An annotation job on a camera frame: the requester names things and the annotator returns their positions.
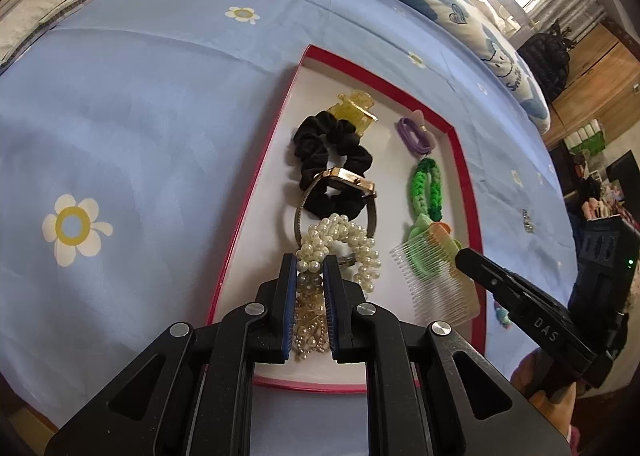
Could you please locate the red shallow cardboard box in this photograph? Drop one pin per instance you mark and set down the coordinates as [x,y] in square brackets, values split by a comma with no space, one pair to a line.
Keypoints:
[300,86]

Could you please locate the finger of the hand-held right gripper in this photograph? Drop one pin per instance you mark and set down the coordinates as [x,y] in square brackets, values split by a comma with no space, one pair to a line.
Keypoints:
[500,281]

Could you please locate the pile of clothes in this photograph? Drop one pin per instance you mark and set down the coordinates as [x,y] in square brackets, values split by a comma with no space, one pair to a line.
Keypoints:
[600,203]

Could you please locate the black television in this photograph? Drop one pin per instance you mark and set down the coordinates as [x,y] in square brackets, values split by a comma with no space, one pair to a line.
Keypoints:
[625,173]

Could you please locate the black puffer jacket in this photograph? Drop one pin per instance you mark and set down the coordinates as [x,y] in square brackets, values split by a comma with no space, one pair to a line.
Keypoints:
[545,61]

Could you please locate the gold wristwatch with mesh band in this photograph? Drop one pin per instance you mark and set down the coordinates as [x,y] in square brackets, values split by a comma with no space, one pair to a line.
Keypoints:
[345,179]

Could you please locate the black velvet scrunchie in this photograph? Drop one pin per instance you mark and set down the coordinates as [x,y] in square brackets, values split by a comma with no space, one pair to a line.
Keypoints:
[306,141]

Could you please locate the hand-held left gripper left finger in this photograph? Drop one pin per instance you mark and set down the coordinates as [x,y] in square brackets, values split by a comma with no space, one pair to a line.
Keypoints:
[287,296]

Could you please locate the yellow hair claw clip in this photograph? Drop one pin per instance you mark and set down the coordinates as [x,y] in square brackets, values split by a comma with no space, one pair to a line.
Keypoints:
[352,111]

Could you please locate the wooden wardrobe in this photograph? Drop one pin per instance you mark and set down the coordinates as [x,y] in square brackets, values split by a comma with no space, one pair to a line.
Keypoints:
[595,81]

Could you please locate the person's right hand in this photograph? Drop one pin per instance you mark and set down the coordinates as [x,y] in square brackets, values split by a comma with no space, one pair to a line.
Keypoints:
[527,376]

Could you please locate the clear plastic hair comb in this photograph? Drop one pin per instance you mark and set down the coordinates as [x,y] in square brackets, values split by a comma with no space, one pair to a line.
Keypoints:
[450,301]

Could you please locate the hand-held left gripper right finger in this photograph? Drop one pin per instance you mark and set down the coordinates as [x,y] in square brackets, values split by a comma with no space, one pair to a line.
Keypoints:
[332,296]

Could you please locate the stack of green white boxes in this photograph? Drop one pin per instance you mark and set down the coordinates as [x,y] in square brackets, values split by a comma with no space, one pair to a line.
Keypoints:
[585,136]

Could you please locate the silver rhinestone hair clip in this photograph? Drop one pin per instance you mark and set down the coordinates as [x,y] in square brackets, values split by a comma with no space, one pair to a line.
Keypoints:
[527,220]

